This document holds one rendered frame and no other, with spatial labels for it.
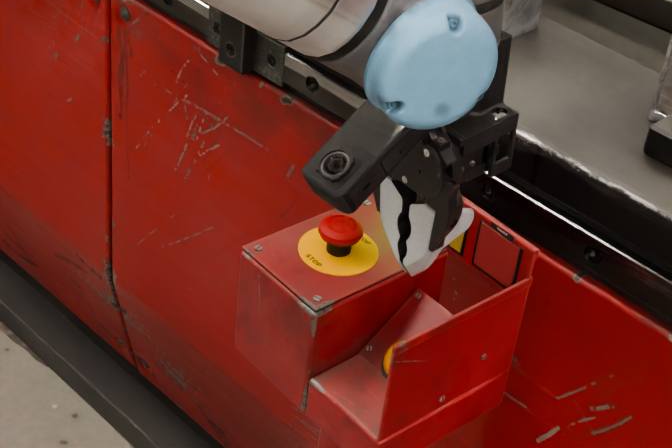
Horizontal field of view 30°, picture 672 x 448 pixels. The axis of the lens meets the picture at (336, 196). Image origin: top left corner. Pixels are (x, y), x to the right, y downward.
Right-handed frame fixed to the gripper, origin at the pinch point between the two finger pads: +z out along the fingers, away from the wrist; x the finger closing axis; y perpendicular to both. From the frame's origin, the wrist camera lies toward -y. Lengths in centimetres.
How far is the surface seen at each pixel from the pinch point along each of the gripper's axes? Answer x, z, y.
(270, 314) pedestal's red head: 10.0, 9.7, -6.0
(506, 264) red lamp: -2.4, 3.6, 9.8
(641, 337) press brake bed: -11.5, 10.6, 18.7
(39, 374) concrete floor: 84, 84, 3
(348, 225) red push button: 9.2, 3.0, 2.0
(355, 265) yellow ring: 7.2, 5.8, 1.2
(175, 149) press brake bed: 53, 25, 12
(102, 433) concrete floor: 67, 85, 5
